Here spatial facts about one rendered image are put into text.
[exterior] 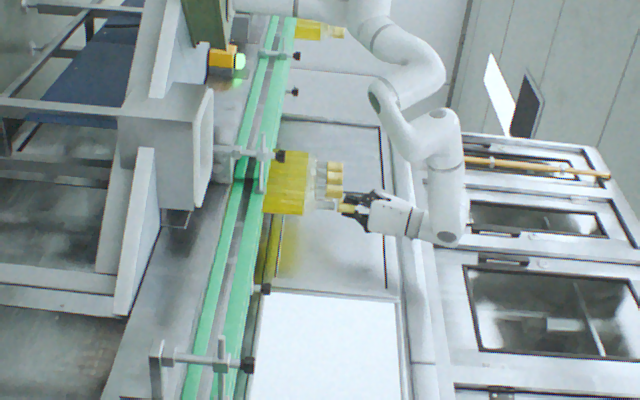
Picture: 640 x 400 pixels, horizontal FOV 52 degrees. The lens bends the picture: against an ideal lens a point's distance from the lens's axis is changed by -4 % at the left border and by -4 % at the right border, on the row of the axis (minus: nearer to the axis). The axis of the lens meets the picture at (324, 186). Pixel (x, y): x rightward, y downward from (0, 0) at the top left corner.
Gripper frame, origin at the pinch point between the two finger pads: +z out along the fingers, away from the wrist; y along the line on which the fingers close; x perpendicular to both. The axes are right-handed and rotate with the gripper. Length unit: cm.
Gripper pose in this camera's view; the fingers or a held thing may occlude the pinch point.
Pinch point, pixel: (350, 206)
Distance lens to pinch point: 172.5
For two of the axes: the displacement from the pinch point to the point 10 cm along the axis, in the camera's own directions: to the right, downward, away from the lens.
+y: 1.0, -8.1, -5.7
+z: -9.5, -2.5, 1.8
